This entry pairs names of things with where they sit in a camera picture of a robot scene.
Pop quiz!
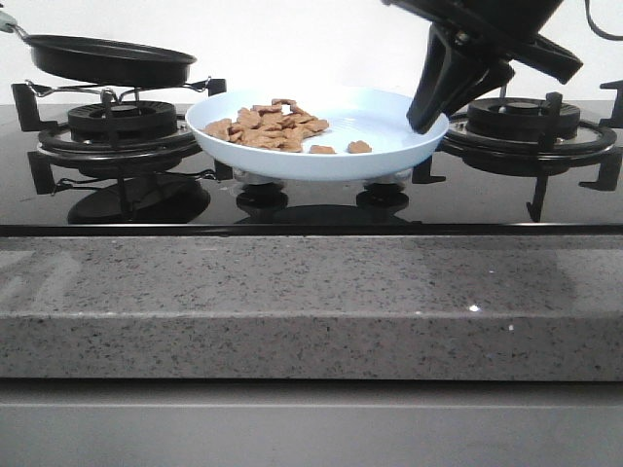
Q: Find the black cable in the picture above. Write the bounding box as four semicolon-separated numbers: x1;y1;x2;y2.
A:
582;0;623;41

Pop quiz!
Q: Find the light blue plate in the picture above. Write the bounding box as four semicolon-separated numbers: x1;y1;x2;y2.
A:
185;86;449;181

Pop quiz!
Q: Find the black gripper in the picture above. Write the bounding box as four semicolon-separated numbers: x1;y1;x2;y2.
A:
393;0;583;134

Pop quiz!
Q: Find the wire trivet on left burner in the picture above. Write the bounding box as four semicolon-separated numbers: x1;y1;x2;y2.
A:
11;77;222;105

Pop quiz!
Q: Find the black frying pan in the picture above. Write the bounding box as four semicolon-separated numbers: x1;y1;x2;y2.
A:
1;12;197;89

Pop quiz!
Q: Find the silver right stove knob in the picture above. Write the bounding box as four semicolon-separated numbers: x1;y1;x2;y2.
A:
363;168;413;188

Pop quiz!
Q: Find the left black gas burner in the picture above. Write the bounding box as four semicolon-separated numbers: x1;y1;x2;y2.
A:
68;101;177;142

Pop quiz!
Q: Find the black gas burner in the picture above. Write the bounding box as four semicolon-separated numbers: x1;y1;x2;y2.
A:
452;97;551;142
68;101;177;142

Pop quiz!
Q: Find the black glass cooktop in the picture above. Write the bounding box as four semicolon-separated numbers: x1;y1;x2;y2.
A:
1;105;622;237

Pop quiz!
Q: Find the brown meat pieces pile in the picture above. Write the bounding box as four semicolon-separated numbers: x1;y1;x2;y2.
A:
202;98;330;153

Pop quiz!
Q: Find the silver left stove knob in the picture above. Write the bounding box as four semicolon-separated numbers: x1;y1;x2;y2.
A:
233;168;285;189

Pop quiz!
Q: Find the silver stove knob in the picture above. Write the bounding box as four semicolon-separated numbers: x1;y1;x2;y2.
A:
233;168;285;189
363;168;413;188

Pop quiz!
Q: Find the right black gas burner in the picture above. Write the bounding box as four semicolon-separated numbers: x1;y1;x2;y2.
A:
452;97;551;142

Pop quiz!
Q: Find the right black pan support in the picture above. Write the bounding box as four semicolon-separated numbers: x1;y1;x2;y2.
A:
400;92;622;231

